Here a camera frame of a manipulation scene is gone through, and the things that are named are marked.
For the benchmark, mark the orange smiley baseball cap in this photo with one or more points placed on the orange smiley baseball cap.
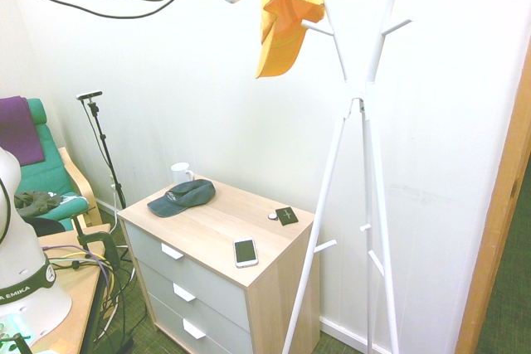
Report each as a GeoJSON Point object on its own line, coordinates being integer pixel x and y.
{"type": "Point", "coordinates": [278, 51]}

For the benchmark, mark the navy blue baseball cap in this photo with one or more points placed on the navy blue baseball cap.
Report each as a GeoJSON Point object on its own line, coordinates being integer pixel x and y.
{"type": "Point", "coordinates": [186, 194]}

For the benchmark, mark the white coat rack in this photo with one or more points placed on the white coat rack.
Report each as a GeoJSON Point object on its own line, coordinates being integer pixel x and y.
{"type": "Point", "coordinates": [357, 89]}

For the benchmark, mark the white mug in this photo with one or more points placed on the white mug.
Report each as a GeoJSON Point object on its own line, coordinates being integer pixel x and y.
{"type": "Point", "coordinates": [180, 171]}

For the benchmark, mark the round white key fob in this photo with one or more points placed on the round white key fob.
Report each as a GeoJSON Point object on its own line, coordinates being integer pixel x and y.
{"type": "Point", "coordinates": [272, 216]}

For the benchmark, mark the black wallet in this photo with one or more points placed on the black wallet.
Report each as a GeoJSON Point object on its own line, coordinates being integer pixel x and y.
{"type": "Point", "coordinates": [287, 216]}

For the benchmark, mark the wooden dresser with grey drawers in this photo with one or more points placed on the wooden dresser with grey drawers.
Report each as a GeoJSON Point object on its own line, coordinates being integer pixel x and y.
{"type": "Point", "coordinates": [215, 221]}

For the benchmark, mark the white power plug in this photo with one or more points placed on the white power plug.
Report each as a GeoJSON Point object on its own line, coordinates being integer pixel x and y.
{"type": "Point", "coordinates": [113, 184]}

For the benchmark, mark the white smartphone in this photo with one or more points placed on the white smartphone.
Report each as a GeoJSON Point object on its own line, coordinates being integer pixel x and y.
{"type": "Point", "coordinates": [245, 252]}

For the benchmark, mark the purple cloth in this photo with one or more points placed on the purple cloth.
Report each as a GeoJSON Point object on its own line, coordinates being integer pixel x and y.
{"type": "Point", "coordinates": [18, 130]}

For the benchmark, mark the green wooden armchair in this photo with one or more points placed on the green wooden armchair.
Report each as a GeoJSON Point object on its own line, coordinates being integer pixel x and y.
{"type": "Point", "coordinates": [45, 180]}

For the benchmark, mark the dark green metal clamp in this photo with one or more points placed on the dark green metal clamp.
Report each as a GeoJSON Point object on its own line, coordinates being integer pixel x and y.
{"type": "Point", "coordinates": [108, 246]}

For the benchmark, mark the dark olive garment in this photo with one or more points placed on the dark olive garment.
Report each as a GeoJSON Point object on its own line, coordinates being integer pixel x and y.
{"type": "Point", "coordinates": [37, 200]}

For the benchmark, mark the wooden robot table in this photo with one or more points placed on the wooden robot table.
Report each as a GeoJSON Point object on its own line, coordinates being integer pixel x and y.
{"type": "Point", "coordinates": [83, 287]}

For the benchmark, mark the black stereo camera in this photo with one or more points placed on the black stereo camera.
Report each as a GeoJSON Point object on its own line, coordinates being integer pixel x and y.
{"type": "Point", "coordinates": [89, 95]}

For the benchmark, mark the black camera tripod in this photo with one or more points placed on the black camera tripod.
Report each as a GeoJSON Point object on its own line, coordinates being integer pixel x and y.
{"type": "Point", "coordinates": [103, 142]}

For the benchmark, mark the wooden door frame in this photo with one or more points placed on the wooden door frame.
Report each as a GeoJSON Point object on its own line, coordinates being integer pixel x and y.
{"type": "Point", "coordinates": [498, 225]}

